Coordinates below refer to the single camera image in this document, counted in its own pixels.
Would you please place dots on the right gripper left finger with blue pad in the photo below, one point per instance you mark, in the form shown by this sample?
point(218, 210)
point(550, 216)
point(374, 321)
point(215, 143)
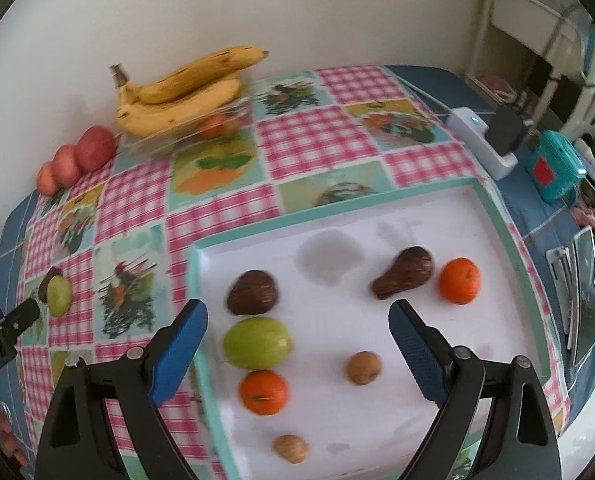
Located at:
point(77, 441)

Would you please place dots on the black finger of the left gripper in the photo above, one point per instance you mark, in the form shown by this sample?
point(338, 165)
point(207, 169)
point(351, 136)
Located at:
point(13, 325)

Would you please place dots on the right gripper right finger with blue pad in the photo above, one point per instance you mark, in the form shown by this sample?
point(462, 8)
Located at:
point(518, 440)

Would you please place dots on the green pear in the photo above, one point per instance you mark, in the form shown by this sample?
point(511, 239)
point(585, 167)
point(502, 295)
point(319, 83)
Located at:
point(59, 295)
point(257, 343)

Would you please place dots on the dark brown round avocado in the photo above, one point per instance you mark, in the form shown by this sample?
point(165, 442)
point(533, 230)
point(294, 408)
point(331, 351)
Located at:
point(411, 268)

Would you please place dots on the dark brown pear-shaped avocado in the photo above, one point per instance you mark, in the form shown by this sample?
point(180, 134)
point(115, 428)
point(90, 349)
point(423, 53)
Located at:
point(43, 288)

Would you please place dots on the pale red apple left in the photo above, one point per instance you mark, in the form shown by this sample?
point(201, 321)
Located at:
point(46, 183)

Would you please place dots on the small orange tangerine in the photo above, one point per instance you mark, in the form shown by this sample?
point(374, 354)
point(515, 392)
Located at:
point(459, 281)

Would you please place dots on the brown kiwi fruit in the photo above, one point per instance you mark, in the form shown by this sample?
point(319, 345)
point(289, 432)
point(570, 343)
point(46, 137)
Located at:
point(363, 368)

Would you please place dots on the tablet on stand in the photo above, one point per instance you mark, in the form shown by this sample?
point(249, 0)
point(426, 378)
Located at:
point(572, 269)

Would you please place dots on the red apple middle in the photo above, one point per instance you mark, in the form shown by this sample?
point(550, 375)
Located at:
point(64, 166)

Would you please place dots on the large orange with stem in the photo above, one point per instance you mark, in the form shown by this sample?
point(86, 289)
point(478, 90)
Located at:
point(264, 393)

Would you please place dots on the red apple right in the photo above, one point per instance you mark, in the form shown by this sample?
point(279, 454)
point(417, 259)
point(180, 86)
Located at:
point(95, 148)

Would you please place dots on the white tray teal rim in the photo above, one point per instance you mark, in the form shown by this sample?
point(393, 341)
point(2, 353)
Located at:
point(324, 260)

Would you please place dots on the lower yellow banana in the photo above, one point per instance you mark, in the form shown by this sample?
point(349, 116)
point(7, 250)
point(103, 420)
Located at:
point(142, 120)

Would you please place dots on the yellow banana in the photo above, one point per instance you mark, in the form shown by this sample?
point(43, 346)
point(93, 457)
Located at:
point(142, 120)
point(196, 74)

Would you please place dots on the teal plastic box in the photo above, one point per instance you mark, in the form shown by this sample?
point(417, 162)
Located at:
point(554, 165)

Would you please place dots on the black power adapter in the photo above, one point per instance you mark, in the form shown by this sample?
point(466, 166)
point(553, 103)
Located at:
point(505, 130)

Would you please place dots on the white power strip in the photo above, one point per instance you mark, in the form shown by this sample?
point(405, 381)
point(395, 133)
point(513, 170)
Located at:
point(470, 129)

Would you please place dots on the clear plastic fruit box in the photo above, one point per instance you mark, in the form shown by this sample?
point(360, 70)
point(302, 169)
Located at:
point(202, 124)

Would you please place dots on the upper yellow banana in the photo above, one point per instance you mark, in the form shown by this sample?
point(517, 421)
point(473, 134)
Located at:
point(196, 74)

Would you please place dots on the pink checkered fruit tablecloth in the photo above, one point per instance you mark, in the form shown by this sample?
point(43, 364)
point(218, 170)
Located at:
point(122, 234)

